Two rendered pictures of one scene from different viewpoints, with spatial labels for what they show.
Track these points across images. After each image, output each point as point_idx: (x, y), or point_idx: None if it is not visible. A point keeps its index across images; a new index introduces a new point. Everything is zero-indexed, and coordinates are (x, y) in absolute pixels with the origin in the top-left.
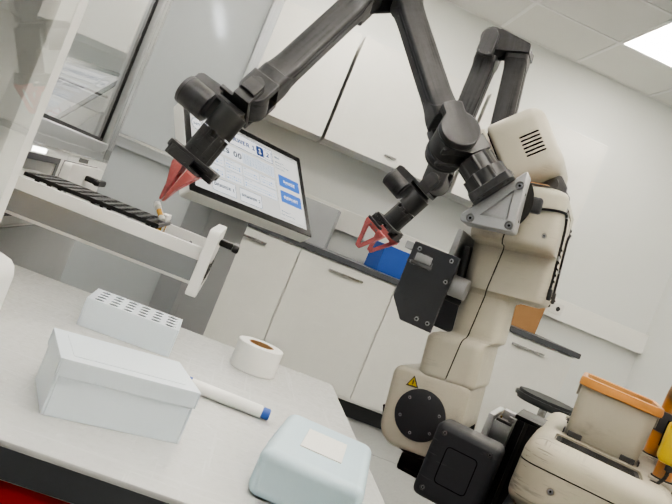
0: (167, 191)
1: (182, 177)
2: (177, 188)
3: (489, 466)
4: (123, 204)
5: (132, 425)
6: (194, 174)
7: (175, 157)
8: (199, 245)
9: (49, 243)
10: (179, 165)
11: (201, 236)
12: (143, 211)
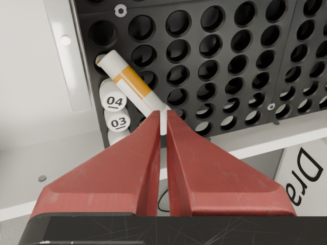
0: (167, 157)
1: (132, 166)
2: (125, 136)
3: None
4: (242, 78)
5: None
6: (43, 220)
7: (305, 229)
8: (15, 185)
9: (256, 155)
10: (214, 198)
11: (18, 205)
12: (188, 122)
